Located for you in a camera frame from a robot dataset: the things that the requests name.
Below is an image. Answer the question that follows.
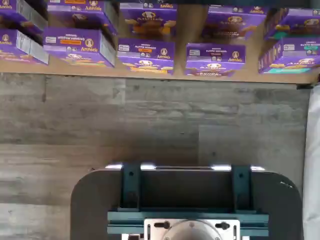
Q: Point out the purple Annie's snack box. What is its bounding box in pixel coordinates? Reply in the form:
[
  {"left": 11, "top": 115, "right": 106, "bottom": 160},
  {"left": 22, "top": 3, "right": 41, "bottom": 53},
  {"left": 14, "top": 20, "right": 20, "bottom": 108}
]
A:
[
  {"left": 201, "top": 4, "right": 270, "bottom": 41},
  {"left": 119, "top": 2, "right": 180, "bottom": 42},
  {"left": 47, "top": 0, "right": 119, "bottom": 36},
  {"left": 0, "top": 28, "right": 50, "bottom": 66},
  {"left": 116, "top": 37, "right": 176, "bottom": 75},
  {"left": 42, "top": 26, "right": 117, "bottom": 68},
  {"left": 0, "top": 0, "right": 49, "bottom": 35},
  {"left": 185, "top": 42, "right": 247, "bottom": 77}
]

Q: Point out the brown wooden shelf board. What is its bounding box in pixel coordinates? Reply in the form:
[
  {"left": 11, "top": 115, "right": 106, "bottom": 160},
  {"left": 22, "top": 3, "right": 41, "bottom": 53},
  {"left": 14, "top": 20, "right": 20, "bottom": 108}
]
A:
[{"left": 0, "top": 0, "right": 320, "bottom": 85}]

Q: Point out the purple Annie's box teal label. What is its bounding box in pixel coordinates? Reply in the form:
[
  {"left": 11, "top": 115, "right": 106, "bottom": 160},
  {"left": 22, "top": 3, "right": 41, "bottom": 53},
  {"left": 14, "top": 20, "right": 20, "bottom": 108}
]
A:
[
  {"left": 263, "top": 8, "right": 320, "bottom": 41},
  {"left": 258, "top": 37, "right": 320, "bottom": 75}
]

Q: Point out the shiny metal rod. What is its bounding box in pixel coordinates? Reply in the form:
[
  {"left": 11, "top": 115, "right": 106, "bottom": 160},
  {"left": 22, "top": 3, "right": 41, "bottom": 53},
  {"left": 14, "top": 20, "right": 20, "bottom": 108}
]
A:
[{"left": 104, "top": 163, "right": 266, "bottom": 172}]

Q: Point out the dark grey base platform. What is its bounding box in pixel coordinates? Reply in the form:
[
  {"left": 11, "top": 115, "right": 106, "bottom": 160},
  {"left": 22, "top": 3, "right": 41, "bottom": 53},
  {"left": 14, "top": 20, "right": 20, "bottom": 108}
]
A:
[{"left": 70, "top": 163, "right": 305, "bottom": 240}]

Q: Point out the silver mounting plate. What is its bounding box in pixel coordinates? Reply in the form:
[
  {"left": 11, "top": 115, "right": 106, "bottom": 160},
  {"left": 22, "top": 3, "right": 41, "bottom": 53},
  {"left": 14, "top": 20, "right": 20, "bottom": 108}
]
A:
[{"left": 143, "top": 217, "right": 241, "bottom": 240}]

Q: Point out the white curtain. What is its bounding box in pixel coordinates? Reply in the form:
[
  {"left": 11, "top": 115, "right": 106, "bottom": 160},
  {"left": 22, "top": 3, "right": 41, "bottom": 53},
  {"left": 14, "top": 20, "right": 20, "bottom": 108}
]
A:
[{"left": 303, "top": 83, "right": 320, "bottom": 240}]

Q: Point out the teal metal mount frame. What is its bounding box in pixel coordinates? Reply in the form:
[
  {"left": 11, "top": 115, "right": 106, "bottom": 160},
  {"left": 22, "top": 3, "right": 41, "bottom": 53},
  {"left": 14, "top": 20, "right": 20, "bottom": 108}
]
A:
[{"left": 107, "top": 162, "right": 270, "bottom": 237}]

